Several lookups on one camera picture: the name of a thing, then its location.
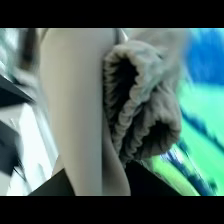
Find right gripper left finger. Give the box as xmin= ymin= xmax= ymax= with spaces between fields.
xmin=28 ymin=167 xmax=76 ymax=197

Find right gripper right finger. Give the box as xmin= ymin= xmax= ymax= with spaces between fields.
xmin=124 ymin=159 xmax=183 ymax=197

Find brown trousers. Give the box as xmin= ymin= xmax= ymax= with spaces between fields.
xmin=39 ymin=27 xmax=192 ymax=197

